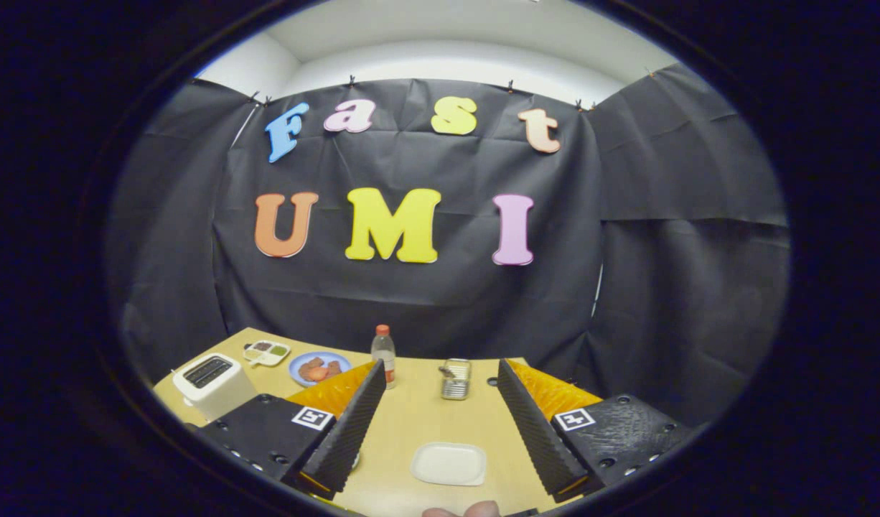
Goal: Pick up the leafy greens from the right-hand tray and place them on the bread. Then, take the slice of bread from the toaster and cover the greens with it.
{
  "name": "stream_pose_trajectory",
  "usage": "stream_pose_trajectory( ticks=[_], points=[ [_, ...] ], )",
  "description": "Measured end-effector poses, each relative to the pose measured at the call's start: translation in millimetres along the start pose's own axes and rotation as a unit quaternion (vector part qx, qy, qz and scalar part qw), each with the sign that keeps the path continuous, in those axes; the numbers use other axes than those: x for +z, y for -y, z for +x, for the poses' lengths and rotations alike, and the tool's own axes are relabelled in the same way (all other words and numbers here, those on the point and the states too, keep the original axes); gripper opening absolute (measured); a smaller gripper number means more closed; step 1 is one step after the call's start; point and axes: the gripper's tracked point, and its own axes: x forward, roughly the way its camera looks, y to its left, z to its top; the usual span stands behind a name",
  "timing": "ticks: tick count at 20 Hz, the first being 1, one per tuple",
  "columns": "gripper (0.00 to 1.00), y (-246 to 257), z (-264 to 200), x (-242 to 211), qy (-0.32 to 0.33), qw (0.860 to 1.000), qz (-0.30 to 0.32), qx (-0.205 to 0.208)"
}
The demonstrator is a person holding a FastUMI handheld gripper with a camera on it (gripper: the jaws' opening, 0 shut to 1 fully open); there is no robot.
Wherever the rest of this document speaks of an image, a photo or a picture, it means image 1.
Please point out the white toaster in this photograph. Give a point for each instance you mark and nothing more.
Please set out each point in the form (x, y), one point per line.
(214, 391)

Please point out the clear water bottle red cap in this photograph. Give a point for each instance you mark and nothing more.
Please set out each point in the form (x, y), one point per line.
(383, 355)

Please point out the red tomato slice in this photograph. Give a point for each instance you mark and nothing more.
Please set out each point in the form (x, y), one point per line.
(318, 374)

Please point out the black backdrop cloth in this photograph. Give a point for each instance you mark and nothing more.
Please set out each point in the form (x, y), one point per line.
(426, 301)

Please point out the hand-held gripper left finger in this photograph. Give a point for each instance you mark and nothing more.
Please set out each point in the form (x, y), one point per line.
(350, 431)

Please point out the blue round plate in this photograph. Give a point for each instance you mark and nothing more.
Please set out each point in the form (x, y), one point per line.
(336, 357)

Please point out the brown meat patty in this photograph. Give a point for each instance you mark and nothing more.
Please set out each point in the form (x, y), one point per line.
(311, 364)
(333, 368)

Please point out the white square plate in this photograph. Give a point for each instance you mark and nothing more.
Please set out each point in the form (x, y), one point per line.
(448, 463)

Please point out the white divided seasoning tray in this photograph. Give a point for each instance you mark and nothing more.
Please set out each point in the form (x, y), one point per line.
(266, 352)

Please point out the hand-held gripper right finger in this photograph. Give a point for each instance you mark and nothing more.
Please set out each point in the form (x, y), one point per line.
(533, 431)

